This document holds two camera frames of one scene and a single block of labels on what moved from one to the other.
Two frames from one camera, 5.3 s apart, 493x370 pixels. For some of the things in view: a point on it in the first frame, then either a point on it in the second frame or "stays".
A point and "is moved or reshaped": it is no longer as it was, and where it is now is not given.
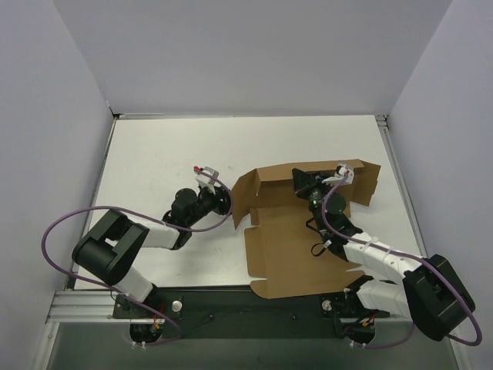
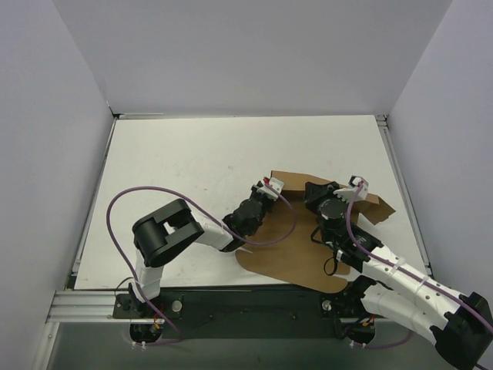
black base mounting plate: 242,314 stays
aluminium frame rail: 84,307 stays
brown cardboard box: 279,243 is moved or reshaped
